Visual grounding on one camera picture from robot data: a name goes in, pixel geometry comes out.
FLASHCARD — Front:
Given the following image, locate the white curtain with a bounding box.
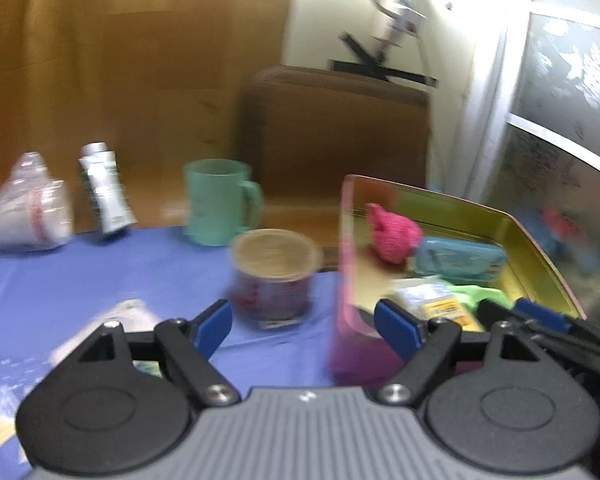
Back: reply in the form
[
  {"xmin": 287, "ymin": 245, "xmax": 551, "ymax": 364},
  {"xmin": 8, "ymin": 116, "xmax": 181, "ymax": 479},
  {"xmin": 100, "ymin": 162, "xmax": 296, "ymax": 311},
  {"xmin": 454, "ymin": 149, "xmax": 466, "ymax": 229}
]
[{"xmin": 457, "ymin": 7, "xmax": 528, "ymax": 203}]

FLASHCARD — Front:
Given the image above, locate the green plastic cup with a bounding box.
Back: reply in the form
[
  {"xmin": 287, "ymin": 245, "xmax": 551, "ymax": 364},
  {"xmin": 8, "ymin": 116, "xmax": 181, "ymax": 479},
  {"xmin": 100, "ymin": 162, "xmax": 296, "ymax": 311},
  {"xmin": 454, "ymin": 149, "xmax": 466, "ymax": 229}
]
[{"xmin": 182, "ymin": 158, "xmax": 266, "ymax": 248}]

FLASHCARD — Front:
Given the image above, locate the blue tablecloth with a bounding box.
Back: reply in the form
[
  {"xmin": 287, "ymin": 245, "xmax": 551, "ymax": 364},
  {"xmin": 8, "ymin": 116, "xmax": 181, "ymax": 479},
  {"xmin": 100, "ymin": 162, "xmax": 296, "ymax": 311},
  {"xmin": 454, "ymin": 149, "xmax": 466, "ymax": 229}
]
[{"xmin": 0, "ymin": 226, "xmax": 381, "ymax": 480}]

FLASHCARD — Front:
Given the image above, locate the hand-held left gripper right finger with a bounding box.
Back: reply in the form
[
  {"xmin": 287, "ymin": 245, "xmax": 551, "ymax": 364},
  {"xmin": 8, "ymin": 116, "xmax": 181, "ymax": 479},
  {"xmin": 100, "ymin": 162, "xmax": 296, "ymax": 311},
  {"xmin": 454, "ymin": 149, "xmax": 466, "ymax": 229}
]
[{"xmin": 374, "ymin": 300, "xmax": 543, "ymax": 407}]

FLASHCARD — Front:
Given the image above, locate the teal tissue packet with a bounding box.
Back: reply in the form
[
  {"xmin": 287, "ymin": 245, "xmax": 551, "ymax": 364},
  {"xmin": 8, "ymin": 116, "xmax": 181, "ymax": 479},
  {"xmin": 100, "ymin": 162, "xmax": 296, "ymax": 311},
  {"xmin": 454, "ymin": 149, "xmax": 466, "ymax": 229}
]
[{"xmin": 414, "ymin": 237, "xmax": 508, "ymax": 287}]

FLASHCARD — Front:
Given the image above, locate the white hanging object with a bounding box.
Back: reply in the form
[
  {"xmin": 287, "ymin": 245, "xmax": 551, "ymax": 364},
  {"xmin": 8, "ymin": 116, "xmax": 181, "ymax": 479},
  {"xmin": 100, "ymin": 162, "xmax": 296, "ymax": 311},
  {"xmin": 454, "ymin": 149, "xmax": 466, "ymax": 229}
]
[{"xmin": 369, "ymin": 0, "xmax": 429, "ymax": 52}]

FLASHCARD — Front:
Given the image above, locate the white and yellow packet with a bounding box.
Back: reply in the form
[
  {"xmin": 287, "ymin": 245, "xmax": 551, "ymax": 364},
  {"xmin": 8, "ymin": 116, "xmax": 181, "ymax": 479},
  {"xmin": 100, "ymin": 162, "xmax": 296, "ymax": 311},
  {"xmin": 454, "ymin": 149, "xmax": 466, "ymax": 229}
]
[{"xmin": 391, "ymin": 281, "xmax": 485, "ymax": 334}]

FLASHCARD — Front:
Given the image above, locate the pink knitted soft item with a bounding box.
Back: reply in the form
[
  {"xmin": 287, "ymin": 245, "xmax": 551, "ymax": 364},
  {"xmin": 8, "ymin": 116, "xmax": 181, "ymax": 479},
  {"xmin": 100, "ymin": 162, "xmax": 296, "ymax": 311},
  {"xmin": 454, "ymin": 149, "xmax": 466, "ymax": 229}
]
[{"xmin": 365, "ymin": 203, "xmax": 424, "ymax": 264}]

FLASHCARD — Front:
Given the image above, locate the brown chair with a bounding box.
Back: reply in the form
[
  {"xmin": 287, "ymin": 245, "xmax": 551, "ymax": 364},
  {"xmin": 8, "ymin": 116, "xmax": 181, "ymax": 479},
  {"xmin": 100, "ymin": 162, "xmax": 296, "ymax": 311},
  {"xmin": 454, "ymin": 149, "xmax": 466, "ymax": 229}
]
[{"xmin": 236, "ymin": 65, "xmax": 432, "ymax": 203}]

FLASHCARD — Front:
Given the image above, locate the black tape cross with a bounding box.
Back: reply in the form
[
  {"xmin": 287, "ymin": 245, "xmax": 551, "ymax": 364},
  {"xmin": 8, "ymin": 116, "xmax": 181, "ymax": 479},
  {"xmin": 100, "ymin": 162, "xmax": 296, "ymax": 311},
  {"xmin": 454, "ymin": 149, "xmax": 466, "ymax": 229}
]
[{"xmin": 329, "ymin": 31, "xmax": 439, "ymax": 89}]

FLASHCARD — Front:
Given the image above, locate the white tube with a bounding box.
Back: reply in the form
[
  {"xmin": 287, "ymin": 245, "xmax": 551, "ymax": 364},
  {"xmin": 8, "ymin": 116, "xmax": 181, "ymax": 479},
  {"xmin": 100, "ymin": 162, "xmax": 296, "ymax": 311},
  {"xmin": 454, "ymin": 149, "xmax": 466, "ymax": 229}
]
[{"xmin": 77, "ymin": 142, "xmax": 137, "ymax": 242}]

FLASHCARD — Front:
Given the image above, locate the white tissue packet blue print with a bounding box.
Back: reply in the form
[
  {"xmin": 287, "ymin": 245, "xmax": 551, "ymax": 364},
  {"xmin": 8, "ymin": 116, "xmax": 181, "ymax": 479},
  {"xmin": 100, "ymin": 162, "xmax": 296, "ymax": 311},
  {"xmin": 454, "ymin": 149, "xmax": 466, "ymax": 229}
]
[{"xmin": 49, "ymin": 299, "xmax": 162, "ymax": 377}]

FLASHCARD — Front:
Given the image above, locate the foil lidded purple cup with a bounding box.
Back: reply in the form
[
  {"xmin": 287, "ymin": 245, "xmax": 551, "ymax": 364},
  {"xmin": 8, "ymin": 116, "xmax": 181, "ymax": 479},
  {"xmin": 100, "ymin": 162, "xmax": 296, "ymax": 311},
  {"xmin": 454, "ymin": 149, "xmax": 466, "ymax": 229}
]
[{"xmin": 229, "ymin": 228, "xmax": 324, "ymax": 330}]

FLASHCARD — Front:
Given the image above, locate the pink tin box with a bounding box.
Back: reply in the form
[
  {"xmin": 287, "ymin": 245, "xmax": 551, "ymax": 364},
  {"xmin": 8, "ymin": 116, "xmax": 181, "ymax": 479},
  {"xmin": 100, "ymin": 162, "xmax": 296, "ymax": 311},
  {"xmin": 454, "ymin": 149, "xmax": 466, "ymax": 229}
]
[{"xmin": 329, "ymin": 174, "xmax": 589, "ymax": 387}]

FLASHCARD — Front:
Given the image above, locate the light green cloth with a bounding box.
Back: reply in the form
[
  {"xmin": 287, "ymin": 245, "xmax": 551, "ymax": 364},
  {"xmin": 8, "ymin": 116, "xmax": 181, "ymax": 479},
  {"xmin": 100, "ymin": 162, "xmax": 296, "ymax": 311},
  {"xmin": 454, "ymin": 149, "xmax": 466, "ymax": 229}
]
[{"xmin": 449, "ymin": 283, "xmax": 515, "ymax": 312}]

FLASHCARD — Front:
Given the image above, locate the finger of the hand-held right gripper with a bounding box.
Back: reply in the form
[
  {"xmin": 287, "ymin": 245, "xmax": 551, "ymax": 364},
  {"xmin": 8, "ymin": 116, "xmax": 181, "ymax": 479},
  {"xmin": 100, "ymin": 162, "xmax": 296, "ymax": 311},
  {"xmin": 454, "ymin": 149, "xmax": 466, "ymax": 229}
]
[
  {"xmin": 477, "ymin": 299, "xmax": 600, "ymax": 376},
  {"xmin": 514, "ymin": 298, "xmax": 600, "ymax": 348}
]

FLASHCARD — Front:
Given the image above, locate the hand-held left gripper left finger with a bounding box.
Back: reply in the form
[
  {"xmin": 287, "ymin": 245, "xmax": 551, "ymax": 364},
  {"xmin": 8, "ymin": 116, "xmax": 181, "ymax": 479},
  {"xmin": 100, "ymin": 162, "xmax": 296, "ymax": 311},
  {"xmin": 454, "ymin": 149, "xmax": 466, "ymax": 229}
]
[{"xmin": 75, "ymin": 299, "xmax": 241, "ymax": 408}]

